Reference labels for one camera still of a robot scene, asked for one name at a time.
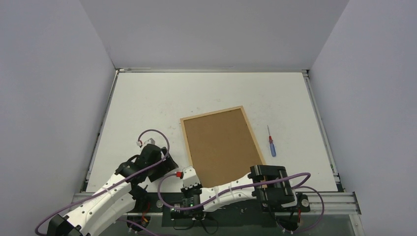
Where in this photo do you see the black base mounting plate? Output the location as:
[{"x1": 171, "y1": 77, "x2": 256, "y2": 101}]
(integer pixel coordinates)
[{"x1": 115, "y1": 192, "x2": 311, "y2": 228}]

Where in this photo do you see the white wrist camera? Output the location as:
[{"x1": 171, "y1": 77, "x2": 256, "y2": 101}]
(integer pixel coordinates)
[
  {"x1": 176, "y1": 166, "x2": 201, "y2": 189},
  {"x1": 136, "y1": 138, "x2": 155, "y2": 147}
]

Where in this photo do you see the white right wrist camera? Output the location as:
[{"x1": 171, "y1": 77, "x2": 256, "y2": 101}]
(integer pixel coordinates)
[{"x1": 176, "y1": 166, "x2": 201, "y2": 189}]

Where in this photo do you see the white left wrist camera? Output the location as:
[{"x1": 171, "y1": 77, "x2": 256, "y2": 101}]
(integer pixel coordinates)
[{"x1": 136, "y1": 138, "x2": 155, "y2": 147}]

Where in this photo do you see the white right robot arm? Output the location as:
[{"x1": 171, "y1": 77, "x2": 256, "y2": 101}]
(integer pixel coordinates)
[{"x1": 170, "y1": 165, "x2": 311, "y2": 220}]

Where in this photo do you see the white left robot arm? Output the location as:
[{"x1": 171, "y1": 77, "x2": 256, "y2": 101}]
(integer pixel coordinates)
[{"x1": 46, "y1": 144, "x2": 178, "y2": 236}]

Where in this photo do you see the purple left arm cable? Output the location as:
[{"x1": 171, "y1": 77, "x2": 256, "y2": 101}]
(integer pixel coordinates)
[{"x1": 34, "y1": 129, "x2": 171, "y2": 236}]

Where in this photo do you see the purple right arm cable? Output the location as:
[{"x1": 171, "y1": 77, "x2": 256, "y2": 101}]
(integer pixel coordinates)
[{"x1": 157, "y1": 173, "x2": 326, "y2": 235}]

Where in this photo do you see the blue red screwdriver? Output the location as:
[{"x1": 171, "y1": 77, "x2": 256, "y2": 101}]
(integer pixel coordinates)
[{"x1": 267, "y1": 126, "x2": 277, "y2": 157}]

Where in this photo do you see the wooden picture frame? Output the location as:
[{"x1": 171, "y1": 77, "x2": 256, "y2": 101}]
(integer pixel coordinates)
[{"x1": 180, "y1": 106, "x2": 266, "y2": 187}]

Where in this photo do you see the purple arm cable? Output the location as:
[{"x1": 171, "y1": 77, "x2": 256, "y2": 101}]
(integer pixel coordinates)
[
  {"x1": 157, "y1": 173, "x2": 326, "y2": 235},
  {"x1": 34, "y1": 129, "x2": 171, "y2": 236}
]

